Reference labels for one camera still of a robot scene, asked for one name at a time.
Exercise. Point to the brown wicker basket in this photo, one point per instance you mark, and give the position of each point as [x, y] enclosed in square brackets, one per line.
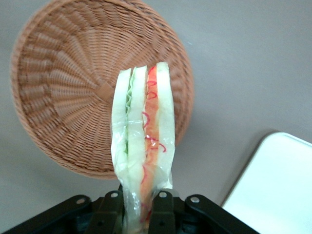
[73, 73]

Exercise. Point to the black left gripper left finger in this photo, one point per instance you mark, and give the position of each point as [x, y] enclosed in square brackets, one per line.
[107, 214]

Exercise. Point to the beige plastic tray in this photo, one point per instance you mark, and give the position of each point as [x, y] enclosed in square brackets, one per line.
[273, 185]

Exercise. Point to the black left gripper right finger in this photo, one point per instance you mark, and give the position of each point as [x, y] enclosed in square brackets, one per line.
[163, 214]

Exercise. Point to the triangle sandwich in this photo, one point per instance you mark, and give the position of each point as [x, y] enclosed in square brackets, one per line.
[136, 122]

